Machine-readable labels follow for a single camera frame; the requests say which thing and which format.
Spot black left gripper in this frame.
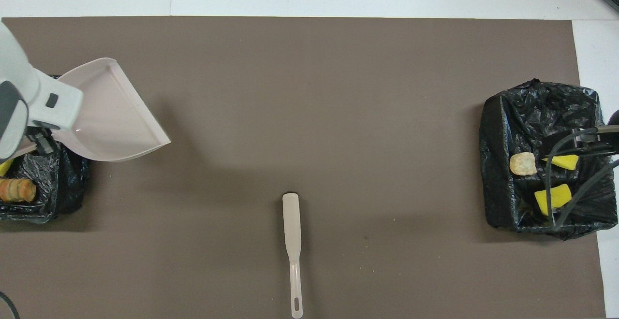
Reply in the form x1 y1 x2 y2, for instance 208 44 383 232
25 121 61 156

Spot orange striped bread piece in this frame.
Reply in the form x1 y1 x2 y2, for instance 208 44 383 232
0 178 37 203

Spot beige plastic dustpan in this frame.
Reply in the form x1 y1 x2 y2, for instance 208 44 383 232
14 58 172 163

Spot beige brush with black bristles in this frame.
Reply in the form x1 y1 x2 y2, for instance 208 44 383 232
282 193 304 319

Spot pale beige chip piece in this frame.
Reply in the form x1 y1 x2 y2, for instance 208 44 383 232
509 152 538 176

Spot yellow sponge chunk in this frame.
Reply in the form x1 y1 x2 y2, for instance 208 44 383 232
534 183 573 217

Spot yellow and green sponge piece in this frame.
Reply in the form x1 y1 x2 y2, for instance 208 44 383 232
542 154 580 171

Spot black trash bag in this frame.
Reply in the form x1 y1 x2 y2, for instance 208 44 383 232
0 74 90 224
479 79 619 241

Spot brown paper table mat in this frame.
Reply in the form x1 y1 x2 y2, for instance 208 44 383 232
0 17 606 319

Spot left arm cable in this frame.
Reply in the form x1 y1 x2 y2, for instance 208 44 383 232
0 291 21 319

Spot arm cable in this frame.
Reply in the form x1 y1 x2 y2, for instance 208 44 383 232
545 125 619 236
0 291 21 319

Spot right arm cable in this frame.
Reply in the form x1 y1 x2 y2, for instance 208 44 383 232
545 125 619 236

